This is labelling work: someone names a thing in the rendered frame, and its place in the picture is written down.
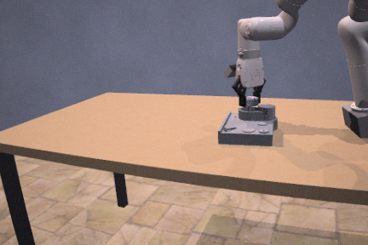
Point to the silver gear with yellow arrow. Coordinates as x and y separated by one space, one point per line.
252 101

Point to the grey metal bolt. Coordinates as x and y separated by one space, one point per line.
225 129

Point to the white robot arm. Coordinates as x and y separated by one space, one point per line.
354 36

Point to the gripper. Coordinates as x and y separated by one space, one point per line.
251 75

